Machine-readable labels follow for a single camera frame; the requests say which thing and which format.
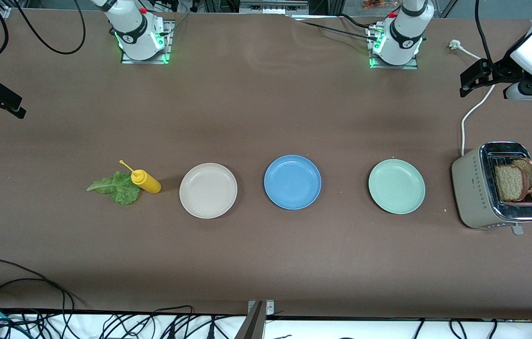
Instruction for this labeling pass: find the green lettuce leaf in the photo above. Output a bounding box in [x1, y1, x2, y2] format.
[86, 171, 142, 206]

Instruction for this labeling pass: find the green plate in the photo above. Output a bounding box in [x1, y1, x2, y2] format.
[368, 159, 426, 215]

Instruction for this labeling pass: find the blue plate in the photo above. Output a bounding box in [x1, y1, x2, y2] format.
[264, 154, 322, 210]

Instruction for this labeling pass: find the beige plate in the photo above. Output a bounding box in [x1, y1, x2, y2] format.
[179, 162, 238, 219]

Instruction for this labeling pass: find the beige chrome toaster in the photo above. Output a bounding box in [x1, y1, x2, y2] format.
[451, 141, 532, 235]

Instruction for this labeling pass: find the yellow mustard squeeze bottle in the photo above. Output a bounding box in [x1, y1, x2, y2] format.
[119, 160, 162, 194]

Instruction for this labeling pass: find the grey background box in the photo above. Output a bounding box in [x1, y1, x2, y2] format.
[239, 0, 310, 16]

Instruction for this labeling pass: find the white toaster power cable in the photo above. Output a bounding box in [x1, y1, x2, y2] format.
[449, 40, 496, 157]

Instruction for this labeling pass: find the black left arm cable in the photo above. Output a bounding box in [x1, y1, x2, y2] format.
[475, 0, 500, 69]

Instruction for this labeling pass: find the black looping cable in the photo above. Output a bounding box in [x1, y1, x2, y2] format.
[9, 0, 87, 55]

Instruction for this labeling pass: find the black cable to arm base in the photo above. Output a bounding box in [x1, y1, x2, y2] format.
[292, 19, 382, 43]

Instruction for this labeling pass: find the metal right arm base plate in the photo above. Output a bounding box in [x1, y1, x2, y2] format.
[120, 19, 174, 65]

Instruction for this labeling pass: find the metal table edge bracket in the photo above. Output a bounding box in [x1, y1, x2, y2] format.
[234, 299, 275, 339]

